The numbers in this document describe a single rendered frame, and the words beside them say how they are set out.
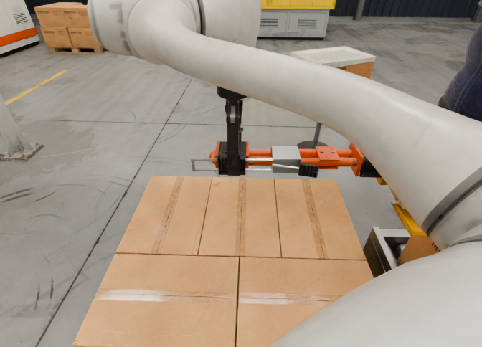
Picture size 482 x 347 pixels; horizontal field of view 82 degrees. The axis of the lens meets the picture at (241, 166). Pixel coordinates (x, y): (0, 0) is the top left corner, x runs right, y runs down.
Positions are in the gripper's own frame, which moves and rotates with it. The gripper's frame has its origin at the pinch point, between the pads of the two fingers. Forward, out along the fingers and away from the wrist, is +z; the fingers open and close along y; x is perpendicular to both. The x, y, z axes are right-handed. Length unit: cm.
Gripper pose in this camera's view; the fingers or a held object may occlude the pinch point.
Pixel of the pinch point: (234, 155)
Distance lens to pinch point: 70.6
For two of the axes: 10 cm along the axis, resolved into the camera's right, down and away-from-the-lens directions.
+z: 0.0, 8.0, 6.0
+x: -10.0, -0.2, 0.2
